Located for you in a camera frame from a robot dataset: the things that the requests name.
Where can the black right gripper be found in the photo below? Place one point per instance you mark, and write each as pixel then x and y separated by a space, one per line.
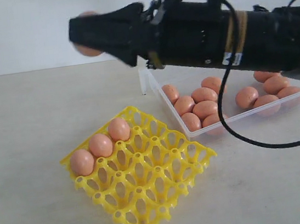
pixel 120 39

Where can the yellow plastic egg tray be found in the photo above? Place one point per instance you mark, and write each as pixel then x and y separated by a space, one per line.
pixel 145 176

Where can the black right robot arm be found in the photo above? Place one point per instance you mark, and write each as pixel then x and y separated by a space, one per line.
pixel 175 32

